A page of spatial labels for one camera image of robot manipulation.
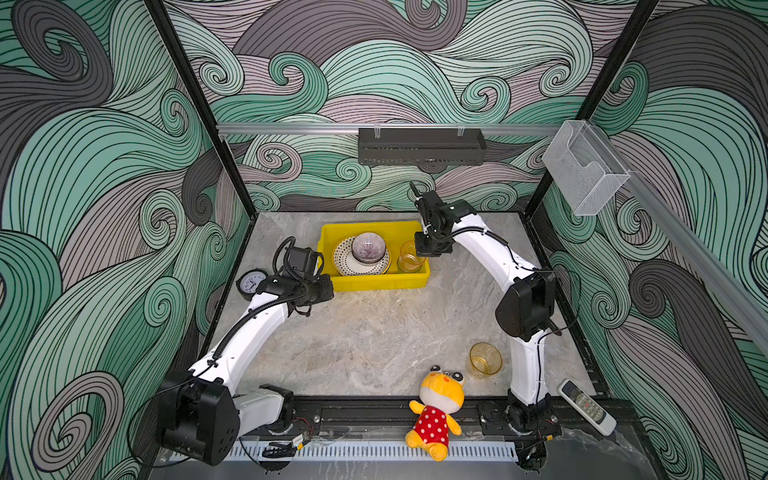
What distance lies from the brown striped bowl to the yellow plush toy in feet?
1.29

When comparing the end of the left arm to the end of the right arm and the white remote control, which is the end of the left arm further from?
the white remote control

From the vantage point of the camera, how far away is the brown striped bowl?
0.97 metres

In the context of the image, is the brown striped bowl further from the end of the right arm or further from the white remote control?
the white remote control

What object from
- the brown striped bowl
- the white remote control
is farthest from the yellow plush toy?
the brown striped bowl

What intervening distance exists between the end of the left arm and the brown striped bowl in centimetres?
24

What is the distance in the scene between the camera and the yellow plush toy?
67cm

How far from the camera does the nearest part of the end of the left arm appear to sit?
1.87ft

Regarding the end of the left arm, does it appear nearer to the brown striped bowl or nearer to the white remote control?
the brown striped bowl

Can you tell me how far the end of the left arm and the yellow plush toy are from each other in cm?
35

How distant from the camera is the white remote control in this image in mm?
728

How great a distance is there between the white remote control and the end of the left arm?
2.24ft

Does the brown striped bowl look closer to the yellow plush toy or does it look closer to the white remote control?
the yellow plush toy

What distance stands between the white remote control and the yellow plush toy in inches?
11.2
